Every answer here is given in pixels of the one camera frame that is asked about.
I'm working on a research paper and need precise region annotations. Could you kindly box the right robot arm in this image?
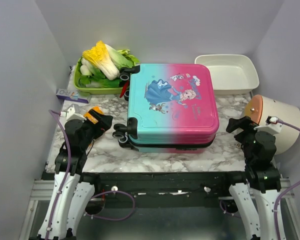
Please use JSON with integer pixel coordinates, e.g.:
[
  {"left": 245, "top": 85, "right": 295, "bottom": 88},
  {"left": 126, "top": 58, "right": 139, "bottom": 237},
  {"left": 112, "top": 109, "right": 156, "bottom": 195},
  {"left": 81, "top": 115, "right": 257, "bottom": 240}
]
[{"left": 220, "top": 116, "right": 286, "bottom": 240}]

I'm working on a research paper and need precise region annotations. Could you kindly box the white bok choy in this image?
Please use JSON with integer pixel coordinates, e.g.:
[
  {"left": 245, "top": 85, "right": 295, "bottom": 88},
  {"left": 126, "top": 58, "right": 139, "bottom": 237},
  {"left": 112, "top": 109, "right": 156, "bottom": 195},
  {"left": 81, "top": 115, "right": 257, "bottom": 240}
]
[{"left": 80, "top": 57, "right": 95, "bottom": 76}]

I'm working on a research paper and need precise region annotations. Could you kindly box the green plastic vegetable tray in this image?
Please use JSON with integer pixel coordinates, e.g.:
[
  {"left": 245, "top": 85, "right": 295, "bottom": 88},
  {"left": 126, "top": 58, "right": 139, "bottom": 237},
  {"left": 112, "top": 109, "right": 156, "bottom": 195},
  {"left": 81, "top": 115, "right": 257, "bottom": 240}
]
[{"left": 73, "top": 58, "right": 124, "bottom": 95}]

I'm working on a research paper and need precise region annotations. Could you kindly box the napa cabbage with yellow top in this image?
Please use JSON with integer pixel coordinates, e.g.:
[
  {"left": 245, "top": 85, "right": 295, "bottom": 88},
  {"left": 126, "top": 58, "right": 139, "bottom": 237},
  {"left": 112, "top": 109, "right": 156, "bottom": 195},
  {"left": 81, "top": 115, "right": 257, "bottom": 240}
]
[{"left": 82, "top": 40, "right": 119, "bottom": 81}]

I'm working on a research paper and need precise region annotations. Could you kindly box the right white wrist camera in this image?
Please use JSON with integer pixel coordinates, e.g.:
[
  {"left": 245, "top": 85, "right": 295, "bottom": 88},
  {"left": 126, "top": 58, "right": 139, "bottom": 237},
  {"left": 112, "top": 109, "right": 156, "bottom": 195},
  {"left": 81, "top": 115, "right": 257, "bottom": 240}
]
[{"left": 253, "top": 116, "right": 283, "bottom": 135}]

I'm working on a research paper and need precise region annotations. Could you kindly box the white rectangular plastic basin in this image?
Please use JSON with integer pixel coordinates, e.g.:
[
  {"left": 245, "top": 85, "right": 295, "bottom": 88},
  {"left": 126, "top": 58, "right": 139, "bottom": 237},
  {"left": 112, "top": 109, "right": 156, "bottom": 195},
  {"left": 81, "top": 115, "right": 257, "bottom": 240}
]
[{"left": 194, "top": 54, "right": 260, "bottom": 95}]

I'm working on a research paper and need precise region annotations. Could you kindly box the orange snack bag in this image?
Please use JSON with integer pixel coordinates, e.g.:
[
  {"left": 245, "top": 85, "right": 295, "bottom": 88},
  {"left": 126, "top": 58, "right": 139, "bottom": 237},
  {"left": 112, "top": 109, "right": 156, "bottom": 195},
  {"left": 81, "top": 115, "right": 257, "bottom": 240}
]
[{"left": 83, "top": 106, "right": 104, "bottom": 123}]

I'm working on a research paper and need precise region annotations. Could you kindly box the red chili pepper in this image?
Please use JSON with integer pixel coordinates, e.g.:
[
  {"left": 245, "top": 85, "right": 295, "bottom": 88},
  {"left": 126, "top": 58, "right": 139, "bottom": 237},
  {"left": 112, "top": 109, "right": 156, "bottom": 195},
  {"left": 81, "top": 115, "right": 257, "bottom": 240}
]
[{"left": 119, "top": 80, "right": 130, "bottom": 98}]

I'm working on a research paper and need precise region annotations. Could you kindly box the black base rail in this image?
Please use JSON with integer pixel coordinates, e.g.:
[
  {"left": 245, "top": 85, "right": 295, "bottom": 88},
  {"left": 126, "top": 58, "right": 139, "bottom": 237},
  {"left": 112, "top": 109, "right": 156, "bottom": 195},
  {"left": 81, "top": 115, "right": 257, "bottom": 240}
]
[{"left": 85, "top": 171, "right": 244, "bottom": 213}]

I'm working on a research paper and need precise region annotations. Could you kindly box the white cylinder appliance orange lid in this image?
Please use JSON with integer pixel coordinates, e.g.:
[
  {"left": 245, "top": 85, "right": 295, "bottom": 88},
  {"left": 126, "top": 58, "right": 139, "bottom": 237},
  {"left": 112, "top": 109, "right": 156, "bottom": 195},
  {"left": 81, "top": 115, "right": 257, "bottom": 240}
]
[{"left": 240, "top": 94, "right": 300, "bottom": 155}]

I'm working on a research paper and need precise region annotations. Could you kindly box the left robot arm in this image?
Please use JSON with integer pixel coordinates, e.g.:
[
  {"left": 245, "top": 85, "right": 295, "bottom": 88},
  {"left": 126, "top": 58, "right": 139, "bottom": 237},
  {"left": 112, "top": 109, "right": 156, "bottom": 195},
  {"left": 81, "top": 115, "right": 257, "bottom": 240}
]
[{"left": 36, "top": 106, "right": 113, "bottom": 240}]

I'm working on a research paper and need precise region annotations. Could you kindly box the green leafy lettuce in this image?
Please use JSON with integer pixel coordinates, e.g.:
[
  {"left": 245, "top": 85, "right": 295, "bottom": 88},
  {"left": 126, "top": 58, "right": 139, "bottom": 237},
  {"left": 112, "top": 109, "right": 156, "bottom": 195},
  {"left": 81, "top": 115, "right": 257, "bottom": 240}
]
[{"left": 105, "top": 44, "right": 140, "bottom": 70}]

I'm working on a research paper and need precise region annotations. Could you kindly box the purple and white small box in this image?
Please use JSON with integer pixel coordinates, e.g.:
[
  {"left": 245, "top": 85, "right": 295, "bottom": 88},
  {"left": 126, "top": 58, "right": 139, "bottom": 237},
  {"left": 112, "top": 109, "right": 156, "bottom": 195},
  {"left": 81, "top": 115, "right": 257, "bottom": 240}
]
[{"left": 56, "top": 88, "right": 91, "bottom": 104}]

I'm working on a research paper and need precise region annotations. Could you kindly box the pink and teal kids suitcase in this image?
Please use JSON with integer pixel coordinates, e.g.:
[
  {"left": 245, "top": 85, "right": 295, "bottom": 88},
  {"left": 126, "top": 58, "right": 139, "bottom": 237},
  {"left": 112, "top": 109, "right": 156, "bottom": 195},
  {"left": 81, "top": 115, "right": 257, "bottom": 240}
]
[{"left": 112, "top": 63, "right": 220, "bottom": 154}]

